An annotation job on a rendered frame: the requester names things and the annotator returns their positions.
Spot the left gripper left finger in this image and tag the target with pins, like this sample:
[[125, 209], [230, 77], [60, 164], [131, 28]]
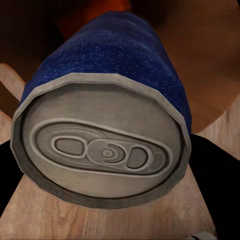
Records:
[[10, 175]]

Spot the can of soda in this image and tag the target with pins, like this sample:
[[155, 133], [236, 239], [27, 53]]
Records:
[[66, 26], [104, 123]]

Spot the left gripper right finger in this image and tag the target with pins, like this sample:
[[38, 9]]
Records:
[[217, 174]]

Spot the trash can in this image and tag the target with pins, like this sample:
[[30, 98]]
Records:
[[201, 38]]

